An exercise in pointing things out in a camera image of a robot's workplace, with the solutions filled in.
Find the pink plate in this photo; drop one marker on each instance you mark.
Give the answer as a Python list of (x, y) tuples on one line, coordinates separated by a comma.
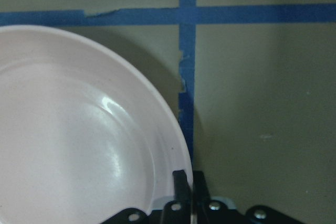
[(84, 134)]

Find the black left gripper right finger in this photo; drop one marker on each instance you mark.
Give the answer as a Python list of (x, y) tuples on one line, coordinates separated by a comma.
[(201, 197)]

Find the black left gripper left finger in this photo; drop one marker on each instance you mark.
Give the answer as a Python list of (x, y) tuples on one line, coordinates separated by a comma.
[(182, 197)]

